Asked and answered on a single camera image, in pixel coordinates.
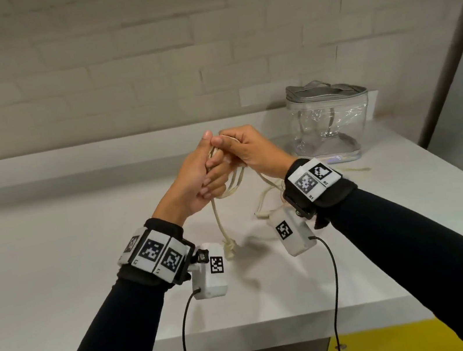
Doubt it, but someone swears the person's right hand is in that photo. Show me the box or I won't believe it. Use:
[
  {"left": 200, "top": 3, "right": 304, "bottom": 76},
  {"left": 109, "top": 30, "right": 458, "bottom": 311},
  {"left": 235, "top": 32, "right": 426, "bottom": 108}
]
[{"left": 208, "top": 117, "right": 301, "bottom": 190}]

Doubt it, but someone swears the person's left hand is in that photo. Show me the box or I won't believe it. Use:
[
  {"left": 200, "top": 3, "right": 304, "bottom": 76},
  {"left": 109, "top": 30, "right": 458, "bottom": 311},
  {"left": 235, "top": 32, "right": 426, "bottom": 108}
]
[{"left": 139, "top": 127, "right": 243, "bottom": 231}]

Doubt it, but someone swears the beige power cord with plug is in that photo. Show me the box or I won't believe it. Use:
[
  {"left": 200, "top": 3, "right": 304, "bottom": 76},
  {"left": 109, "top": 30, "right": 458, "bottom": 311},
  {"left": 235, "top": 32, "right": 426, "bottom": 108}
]
[{"left": 198, "top": 111, "right": 383, "bottom": 262}]

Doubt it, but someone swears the clear plastic zip bag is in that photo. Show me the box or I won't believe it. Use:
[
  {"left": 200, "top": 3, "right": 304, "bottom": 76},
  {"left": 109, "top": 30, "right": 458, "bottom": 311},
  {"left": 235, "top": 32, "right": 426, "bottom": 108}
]
[{"left": 280, "top": 72, "right": 379, "bottom": 171}]

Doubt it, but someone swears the person's right forearm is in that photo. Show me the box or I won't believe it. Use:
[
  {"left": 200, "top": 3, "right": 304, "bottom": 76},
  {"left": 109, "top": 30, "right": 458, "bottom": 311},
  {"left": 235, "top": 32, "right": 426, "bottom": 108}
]
[{"left": 327, "top": 169, "right": 463, "bottom": 351}]

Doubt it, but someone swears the black left wristband with markers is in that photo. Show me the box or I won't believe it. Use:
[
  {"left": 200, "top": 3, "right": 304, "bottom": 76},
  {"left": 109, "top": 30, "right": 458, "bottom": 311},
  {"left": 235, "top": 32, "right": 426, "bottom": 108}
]
[{"left": 109, "top": 211, "right": 201, "bottom": 295}]

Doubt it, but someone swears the black wristband with markers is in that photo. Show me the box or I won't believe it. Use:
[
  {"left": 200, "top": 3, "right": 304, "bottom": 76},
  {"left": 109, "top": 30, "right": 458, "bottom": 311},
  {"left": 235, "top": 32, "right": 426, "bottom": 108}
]
[
  {"left": 109, "top": 211, "right": 201, "bottom": 295},
  {"left": 277, "top": 150, "right": 362, "bottom": 225}
]

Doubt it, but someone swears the black right wristband with markers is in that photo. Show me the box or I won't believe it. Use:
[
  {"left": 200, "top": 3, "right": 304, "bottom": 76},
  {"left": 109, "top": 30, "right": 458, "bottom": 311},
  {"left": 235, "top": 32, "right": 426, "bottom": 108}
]
[{"left": 277, "top": 150, "right": 362, "bottom": 225}]

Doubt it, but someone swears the grey metal pole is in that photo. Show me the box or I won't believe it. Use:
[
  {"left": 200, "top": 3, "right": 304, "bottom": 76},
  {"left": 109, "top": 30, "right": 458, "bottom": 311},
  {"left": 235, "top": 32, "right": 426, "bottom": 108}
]
[{"left": 394, "top": 0, "right": 463, "bottom": 150}]

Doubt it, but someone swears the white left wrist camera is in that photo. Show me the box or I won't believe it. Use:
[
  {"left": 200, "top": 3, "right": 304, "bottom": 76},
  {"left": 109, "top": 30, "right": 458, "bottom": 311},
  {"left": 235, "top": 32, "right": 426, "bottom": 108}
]
[{"left": 184, "top": 240, "right": 231, "bottom": 302}]

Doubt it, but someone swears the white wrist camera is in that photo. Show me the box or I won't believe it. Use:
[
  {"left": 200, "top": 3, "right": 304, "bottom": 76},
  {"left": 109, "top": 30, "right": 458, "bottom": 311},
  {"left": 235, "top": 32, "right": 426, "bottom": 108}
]
[
  {"left": 184, "top": 240, "right": 231, "bottom": 302},
  {"left": 266, "top": 202, "right": 319, "bottom": 260}
]

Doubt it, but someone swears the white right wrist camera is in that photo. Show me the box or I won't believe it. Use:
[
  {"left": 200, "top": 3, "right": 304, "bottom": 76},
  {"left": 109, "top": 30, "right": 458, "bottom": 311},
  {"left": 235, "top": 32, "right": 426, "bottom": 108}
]
[{"left": 266, "top": 202, "right": 319, "bottom": 260}]

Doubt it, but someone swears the black left camera cable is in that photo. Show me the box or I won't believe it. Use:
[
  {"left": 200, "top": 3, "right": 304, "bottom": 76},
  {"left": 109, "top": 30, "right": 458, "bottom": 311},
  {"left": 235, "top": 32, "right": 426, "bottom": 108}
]
[{"left": 173, "top": 287, "right": 212, "bottom": 351}]

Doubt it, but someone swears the black camera cable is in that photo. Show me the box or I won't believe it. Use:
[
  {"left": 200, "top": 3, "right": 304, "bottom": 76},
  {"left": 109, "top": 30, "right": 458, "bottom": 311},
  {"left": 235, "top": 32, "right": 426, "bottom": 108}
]
[
  {"left": 173, "top": 287, "right": 212, "bottom": 351},
  {"left": 308, "top": 233, "right": 352, "bottom": 351}
]

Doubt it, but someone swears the black right camera cable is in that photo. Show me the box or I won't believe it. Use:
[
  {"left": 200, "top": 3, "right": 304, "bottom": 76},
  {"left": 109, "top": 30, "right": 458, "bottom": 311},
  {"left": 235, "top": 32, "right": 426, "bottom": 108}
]
[{"left": 308, "top": 233, "right": 352, "bottom": 351}]

